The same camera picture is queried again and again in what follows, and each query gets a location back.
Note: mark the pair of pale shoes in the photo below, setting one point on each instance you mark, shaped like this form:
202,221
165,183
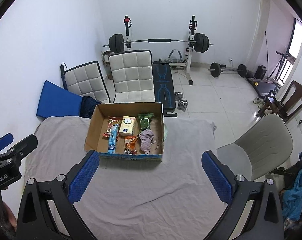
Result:
258,102

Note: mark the short barbell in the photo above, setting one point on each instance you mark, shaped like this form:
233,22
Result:
215,69

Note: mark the orange panda snack packet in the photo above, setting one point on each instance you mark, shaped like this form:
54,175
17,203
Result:
131,145

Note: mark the window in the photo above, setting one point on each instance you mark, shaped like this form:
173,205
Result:
297,40

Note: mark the upright white padded chair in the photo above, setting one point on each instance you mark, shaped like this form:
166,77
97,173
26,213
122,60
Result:
131,75

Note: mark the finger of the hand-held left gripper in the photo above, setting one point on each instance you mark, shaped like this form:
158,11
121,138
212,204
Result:
3,141
25,145

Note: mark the blue foam mat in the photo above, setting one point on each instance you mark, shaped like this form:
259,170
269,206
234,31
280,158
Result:
57,100

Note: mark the black blue rod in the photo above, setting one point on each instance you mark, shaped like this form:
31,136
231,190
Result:
63,76

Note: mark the blue hanging clothes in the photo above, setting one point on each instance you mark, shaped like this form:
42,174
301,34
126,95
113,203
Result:
298,190

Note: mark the purple grey cloth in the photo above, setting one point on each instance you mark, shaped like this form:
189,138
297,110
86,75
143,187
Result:
146,141

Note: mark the yellow tissue pack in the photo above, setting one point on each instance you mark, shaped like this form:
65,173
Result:
128,126

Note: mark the black weight bench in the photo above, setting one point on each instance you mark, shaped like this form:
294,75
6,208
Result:
163,87

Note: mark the red snack packet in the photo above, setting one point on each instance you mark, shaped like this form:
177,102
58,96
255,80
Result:
110,126

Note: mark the cardboard box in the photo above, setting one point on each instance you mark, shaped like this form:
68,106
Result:
98,125

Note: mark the blue snack packet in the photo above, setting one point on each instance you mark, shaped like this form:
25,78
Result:
113,142

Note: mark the long barbell with black plates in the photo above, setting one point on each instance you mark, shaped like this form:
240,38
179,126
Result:
117,43

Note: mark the brown wooden chair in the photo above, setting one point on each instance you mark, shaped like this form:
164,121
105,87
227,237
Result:
300,97

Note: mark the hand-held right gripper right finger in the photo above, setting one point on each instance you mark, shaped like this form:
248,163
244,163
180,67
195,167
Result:
216,173

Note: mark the black speaker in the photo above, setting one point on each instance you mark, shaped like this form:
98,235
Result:
261,72

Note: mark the white barbell rack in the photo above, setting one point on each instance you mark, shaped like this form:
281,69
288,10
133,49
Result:
191,55

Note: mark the green snack packet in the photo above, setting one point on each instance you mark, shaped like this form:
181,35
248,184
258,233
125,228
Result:
144,121

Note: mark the tilted white padded chair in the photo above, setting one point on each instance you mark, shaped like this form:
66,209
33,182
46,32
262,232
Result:
83,80

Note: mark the black treadmill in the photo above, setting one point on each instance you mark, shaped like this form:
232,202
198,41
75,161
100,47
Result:
262,86

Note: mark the grey shell chair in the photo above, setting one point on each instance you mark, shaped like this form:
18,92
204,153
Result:
263,142

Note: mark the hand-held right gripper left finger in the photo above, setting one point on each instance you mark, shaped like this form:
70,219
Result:
84,175

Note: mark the black folding stand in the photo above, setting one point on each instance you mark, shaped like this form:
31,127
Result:
282,60

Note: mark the thin black pole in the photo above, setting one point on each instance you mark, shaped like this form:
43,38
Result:
267,50

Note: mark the person's left forearm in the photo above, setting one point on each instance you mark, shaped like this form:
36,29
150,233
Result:
3,220

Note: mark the dark blue cloth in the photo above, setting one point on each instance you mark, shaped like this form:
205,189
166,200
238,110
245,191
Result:
89,106

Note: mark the grey blanket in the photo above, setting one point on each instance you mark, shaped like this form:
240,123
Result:
146,192

